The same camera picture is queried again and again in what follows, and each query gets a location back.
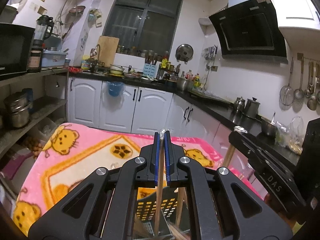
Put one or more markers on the dark framed window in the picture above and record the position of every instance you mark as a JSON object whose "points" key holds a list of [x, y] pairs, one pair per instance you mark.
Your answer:
{"points": [[140, 17]]}

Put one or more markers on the clear plastic bags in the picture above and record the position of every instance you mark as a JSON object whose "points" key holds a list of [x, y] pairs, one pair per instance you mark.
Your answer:
{"points": [[292, 130]]}

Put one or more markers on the hanging small kitchen tools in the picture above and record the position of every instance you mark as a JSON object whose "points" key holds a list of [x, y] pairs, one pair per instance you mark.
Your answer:
{"points": [[210, 52]]}

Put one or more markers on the steel faucet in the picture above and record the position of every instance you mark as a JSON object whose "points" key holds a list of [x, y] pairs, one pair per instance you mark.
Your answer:
{"points": [[96, 47]]}

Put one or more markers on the steel pot lid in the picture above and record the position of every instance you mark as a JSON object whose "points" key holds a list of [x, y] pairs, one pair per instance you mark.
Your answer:
{"points": [[184, 52]]}

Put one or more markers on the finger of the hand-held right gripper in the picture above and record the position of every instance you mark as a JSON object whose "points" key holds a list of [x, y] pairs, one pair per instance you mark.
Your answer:
{"points": [[265, 156], [240, 145]]}

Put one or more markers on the wall power socket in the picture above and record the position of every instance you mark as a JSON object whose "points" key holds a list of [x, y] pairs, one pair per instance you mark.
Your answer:
{"points": [[213, 68]]}

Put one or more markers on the dark green plastic utensil basket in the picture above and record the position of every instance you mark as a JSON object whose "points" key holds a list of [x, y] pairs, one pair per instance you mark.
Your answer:
{"points": [[170, 212]]}

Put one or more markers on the pile of round brown produce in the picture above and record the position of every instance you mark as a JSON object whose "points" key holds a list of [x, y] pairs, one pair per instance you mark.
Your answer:
{"points": [[33, 146]]}

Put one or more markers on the blue plastic bag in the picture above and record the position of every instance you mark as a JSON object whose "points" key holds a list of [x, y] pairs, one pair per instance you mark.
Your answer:
{"points": [[115, 88]]}

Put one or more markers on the small steel kettle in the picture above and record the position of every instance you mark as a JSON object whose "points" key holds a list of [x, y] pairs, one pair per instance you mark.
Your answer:
{"points": [[239, 103]]}

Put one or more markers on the white kitchen cabinets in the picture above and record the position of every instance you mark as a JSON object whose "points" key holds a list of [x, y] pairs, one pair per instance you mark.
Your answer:
{"points": [[150, 110]]}

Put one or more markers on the white wall cabinet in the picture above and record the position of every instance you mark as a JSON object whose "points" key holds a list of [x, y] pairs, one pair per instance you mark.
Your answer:
{"points": [[295, 2]]}

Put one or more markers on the wooden cutting board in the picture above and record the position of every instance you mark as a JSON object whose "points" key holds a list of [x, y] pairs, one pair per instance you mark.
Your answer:
{"points": [[107, 50]]}

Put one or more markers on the hanging wok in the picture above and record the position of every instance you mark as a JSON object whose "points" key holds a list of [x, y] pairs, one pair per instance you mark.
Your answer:
{"points": [[77, 9]]}

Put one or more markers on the black microwave oven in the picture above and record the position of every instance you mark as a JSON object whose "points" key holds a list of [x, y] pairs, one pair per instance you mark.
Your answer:
{"points": [[15, 47]]}

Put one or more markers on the blue plastic basin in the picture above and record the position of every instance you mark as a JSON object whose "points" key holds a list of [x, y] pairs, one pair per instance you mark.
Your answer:
{"points": [[52, 58]]}

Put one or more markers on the steel saucepan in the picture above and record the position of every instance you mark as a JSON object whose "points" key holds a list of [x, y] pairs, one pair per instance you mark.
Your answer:
{"points": [[268, 127]]}

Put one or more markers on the stack of steel pots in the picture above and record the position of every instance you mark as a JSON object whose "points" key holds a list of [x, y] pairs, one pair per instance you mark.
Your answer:
{"points": [[17, 115]]}

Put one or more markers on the hanging green white packets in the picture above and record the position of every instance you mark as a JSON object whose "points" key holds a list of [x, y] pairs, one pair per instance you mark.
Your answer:
{"points": [[96, 17]]}

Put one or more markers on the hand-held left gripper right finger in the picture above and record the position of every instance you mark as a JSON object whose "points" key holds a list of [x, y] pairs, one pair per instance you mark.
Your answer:
{"points": [[168, 165]]}

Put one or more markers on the black blender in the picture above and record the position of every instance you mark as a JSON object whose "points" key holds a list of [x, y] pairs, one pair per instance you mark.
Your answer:
{"points": [[40, 35]]}

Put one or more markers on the black range hood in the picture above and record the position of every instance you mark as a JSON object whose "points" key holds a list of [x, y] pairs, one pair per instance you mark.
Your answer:
{"points": [[250, 30]]}

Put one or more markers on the wooden chopstick pair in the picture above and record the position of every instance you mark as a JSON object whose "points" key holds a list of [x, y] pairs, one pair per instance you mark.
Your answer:
{"points": [[181, 208], [228, 156], [158, 205], [178, 232]]}

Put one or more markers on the blue knife block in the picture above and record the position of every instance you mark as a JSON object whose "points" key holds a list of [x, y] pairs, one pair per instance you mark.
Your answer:
{"points": [[150, 71]]}

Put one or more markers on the black kitchen countertop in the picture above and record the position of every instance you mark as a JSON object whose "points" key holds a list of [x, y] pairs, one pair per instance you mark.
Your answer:
{"points": [[225, 110]]}

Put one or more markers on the pink printed blanket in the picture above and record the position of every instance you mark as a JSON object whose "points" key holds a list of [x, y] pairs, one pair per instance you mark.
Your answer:
{"points": [[87, 142]]}

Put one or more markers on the cluster of condiment bottles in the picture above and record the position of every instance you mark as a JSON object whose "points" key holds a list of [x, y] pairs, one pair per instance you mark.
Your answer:
{"points": [[197, 80]]}

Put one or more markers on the metal kitchen shelf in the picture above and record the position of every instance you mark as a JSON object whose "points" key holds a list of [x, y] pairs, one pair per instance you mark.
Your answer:
{"points": [[50, 105]]}

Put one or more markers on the yellow plastic jar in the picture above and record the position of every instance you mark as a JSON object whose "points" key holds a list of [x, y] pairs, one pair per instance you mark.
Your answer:
{"points": [[85, 63]]}

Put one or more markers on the row of windowsill jars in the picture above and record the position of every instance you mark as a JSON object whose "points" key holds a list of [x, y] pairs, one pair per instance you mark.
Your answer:
{"points": [[140, 52]]}

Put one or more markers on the steel cooking pot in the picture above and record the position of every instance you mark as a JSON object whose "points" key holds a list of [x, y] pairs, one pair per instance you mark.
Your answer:
{"points": [[185, 85]]}

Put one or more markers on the row of hanging kitchen utensils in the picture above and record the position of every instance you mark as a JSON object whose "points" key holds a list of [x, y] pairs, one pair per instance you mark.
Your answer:
{"points": [[286, 95]]}

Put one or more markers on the small cooking pot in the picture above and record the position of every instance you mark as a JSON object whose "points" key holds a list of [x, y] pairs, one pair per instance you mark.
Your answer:
{"points": [[117, 70]]}

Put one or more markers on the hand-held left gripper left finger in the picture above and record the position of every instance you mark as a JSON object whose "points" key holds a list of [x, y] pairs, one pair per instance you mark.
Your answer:
{"points": [[157, 165]]}

